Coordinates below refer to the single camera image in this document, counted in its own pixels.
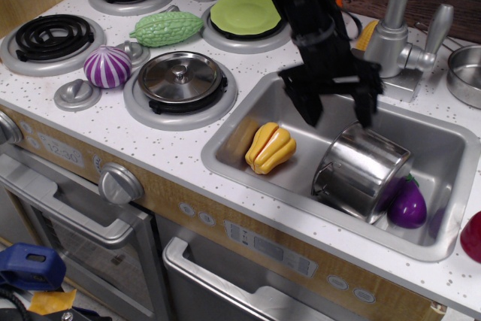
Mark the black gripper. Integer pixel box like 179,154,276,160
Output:
279,40,383,128

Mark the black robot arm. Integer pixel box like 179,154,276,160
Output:
272,0,383,128

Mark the silver sink basin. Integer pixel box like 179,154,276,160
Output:
201,74,480,262

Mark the steel pot lid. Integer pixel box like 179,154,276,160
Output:
138,51,223,104

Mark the yellow toy corn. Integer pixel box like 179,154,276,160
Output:
355,20,379,51

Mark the silver toy faucet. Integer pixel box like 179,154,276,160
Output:
364,0,437,102

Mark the yellow toy squash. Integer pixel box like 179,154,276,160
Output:
244,122,297,174

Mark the back right burner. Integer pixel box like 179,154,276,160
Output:
201,7,291,54

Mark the purple toy eggplant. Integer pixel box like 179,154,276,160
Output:
388,174,428,229

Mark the steel pan at right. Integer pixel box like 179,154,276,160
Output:
446,45,480,109

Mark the green plate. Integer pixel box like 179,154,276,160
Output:
210,0,282,36

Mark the front right burner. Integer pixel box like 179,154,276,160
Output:
123,58,239,132

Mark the green toy bitter gourd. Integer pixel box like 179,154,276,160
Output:
129,11,204,47

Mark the red toy at edge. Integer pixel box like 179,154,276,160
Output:
460,211,481,263

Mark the grey knob middle countertop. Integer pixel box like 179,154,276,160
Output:
116,41,151,68

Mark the toy dishwasher door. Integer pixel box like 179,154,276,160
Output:
162,237,360,320

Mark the purple striped toy onion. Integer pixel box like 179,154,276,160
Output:
83,46,132,89

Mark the silver oven dial right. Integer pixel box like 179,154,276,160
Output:
98,162,144,205

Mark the silver oven dial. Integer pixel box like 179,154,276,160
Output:
0,111,23,144
98,162,144,205

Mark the grey knob front countertop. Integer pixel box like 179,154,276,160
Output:
53,79,101,112

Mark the toy oven door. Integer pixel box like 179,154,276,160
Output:
1,147,171,320

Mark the front left coil burner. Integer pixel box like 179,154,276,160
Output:
1,14,106,77

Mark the silver oven dial left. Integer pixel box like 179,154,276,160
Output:
0,111,23,144

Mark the blue clamp tool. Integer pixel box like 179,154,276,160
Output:
1,243,66,291

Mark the yellow paper scrap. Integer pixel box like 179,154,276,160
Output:
28,289,77,316

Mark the silver faucet handle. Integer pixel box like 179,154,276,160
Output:
425,4,454,56

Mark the black cable bottom left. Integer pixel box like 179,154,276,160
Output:
0,286,31,321

